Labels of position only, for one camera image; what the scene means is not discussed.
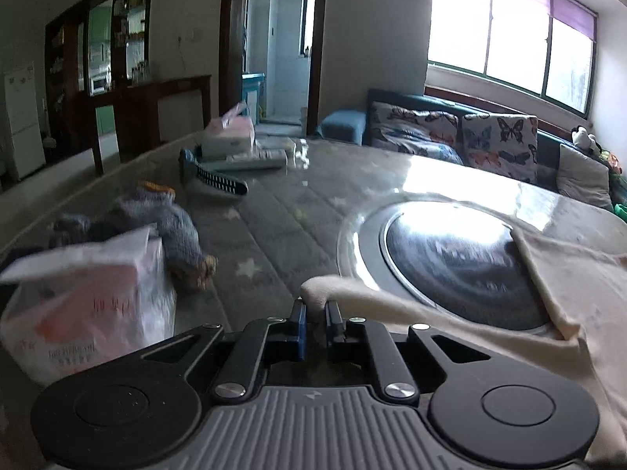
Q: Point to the plain grey cushion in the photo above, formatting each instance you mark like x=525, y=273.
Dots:
x=583, y=176

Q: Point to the window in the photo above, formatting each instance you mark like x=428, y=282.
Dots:
x=514, y=44

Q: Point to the black induction cooktop disc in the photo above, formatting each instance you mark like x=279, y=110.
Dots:
x=455, y=264

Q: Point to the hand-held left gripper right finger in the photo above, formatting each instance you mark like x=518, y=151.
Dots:
x=334, y=325

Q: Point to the dark wooden sideboard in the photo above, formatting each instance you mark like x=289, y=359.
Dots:
x=142, y=107

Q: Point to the butterfly print cushion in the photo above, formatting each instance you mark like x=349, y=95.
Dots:
x=499, y=144
x=411, y=132

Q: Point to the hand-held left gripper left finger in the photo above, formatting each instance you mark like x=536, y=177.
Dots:
x=300, y=333

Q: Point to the black white plush toy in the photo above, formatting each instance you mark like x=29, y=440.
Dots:
x=584, y=138

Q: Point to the blue stool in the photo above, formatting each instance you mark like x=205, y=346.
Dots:
x=343, y=126

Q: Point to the dark sofa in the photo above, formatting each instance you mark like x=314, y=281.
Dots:
x=546, y=152

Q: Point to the white refrigerator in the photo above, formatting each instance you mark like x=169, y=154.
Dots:
x=22, y=122

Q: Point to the white microwave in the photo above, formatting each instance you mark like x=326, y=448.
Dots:
x=99, y=83

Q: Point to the blue white washbasin cabinet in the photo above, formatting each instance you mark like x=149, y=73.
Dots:
x=253, y=95

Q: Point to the pink tissue pack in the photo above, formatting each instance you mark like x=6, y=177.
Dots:
x=232, y=127

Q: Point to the clear plastic packet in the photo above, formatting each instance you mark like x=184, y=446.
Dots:
x=289, y=149

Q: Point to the white remote control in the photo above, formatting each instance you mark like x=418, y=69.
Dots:
x=259, y=159

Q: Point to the grey knitted stuffed toy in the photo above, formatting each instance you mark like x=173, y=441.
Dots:
x=176, y=230

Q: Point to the blue black striped comb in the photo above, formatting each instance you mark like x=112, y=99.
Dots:
x=215, y=181

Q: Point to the white plastic bag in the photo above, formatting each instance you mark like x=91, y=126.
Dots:
x=88, y=303

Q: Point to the dark wooden shelf cabinet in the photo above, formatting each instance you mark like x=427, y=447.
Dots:
x=68, y=68

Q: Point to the cream cloth garment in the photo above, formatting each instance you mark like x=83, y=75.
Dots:
x=563, y=328

